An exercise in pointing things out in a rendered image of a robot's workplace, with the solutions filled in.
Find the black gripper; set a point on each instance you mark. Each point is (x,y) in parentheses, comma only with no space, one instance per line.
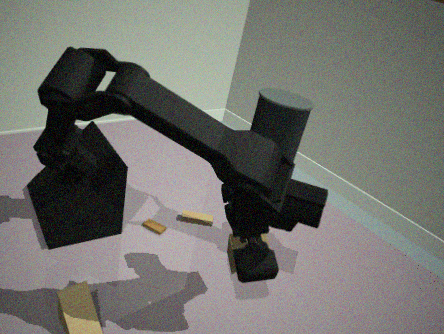
(254,262)

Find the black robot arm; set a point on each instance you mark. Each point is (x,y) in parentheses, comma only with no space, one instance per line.
(254,166)

